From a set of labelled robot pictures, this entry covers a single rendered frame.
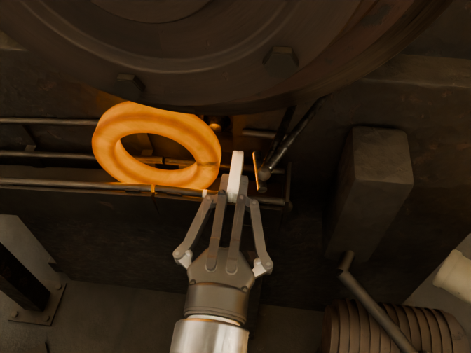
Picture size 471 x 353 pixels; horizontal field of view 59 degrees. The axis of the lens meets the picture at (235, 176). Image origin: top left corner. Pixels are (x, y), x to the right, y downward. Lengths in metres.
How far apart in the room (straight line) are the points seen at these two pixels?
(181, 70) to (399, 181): 0.33
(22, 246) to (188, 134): 1.06
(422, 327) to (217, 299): 0.40
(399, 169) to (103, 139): 0.39
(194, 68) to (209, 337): 0.28
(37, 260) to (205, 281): 1.02
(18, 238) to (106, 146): 0.98
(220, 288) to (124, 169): 0.25
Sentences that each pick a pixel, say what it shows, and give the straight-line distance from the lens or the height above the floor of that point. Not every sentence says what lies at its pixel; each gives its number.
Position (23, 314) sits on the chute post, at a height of 0.01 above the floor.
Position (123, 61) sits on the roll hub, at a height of 1.02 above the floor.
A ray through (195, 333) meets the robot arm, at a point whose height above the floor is 0.76.
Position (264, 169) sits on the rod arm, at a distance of 0.39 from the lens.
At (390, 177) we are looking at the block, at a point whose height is 0.80.
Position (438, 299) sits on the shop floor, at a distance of 1.43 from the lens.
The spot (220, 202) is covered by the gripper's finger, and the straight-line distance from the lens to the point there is 0.55.
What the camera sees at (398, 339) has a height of 0.57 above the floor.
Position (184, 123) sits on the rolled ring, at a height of 0.83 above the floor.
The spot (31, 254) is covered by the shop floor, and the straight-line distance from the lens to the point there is 1.50.
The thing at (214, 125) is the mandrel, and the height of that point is 0.75.
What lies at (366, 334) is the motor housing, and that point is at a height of 0.53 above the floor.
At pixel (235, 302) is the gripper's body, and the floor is 0.76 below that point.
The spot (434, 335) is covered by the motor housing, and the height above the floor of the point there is 0.54.
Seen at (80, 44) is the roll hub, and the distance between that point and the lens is 0.34.
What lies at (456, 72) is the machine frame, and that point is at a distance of 0.61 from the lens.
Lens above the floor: 1.22
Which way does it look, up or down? 54 degrees down
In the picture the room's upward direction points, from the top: straight up
